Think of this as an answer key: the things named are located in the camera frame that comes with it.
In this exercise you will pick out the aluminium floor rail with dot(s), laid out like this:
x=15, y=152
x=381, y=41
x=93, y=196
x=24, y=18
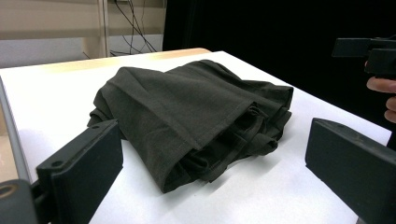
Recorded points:
x=12, y=127

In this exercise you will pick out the dark grey garment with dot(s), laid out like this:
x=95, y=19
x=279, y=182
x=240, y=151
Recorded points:
x=186, y=102

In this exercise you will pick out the black curtain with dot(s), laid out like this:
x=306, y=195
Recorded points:
x=280, y=31

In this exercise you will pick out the light wooden shelf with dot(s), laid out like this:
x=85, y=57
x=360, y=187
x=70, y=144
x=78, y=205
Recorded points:
x=46, y=18

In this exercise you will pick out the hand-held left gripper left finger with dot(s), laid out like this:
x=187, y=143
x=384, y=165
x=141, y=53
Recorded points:
x=84, y=168

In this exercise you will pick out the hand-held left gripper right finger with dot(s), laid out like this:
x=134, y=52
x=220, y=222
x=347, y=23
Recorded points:
x=358, y=168

